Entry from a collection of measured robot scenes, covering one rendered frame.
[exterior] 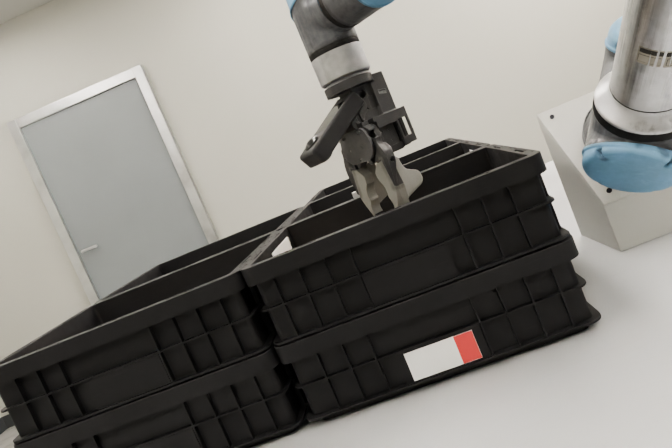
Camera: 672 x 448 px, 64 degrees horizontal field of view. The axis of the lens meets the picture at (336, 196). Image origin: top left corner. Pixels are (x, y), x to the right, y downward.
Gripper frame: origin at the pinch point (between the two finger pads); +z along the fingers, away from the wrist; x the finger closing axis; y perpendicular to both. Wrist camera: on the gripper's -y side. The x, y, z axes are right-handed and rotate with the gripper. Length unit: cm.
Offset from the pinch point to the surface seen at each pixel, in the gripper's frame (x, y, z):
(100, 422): 19.4, -42.9, 9.6
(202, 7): 294, 131, -140
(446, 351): -9.3, -6.5, 16.6
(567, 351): -19.3, 2.4, 20.6
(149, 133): 332, 71, -73
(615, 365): -26.0, 1.0, 20.6
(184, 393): 11.5, -33.0, 9.9
